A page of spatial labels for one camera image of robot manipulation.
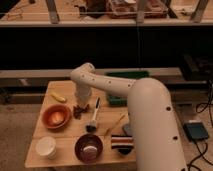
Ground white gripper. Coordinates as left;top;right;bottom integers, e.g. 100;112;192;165
75;84;92;108

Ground dark purple grapes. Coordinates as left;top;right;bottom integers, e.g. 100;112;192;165
73;105;90;119

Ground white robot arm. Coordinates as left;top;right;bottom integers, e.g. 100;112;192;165
70;63;188;171

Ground orange bowl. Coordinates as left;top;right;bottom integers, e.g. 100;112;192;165
42;104;71;130

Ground orange item in bowl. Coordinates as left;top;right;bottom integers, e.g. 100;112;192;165
51;112;63;124

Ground purple bowl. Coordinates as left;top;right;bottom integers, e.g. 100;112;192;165
75;134;103;163

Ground yellow banana toy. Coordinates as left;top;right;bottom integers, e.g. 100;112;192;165
51;93;67;103

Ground green plastic tray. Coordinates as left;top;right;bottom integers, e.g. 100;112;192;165
105;70;151;107

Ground wooden stick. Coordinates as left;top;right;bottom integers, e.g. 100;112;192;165
104;115;125;137

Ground striped cloth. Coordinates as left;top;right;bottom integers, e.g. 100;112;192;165
111;135;134;149

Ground white paper cup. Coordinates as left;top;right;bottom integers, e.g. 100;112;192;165
35;136;56;159

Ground wooden shelf with clutter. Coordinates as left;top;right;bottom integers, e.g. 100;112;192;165
0;0;213;27

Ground black box on floor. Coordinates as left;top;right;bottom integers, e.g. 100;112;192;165
183;122;209;141

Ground dish brush white handle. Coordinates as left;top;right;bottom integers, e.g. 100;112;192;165
86;98;100;132

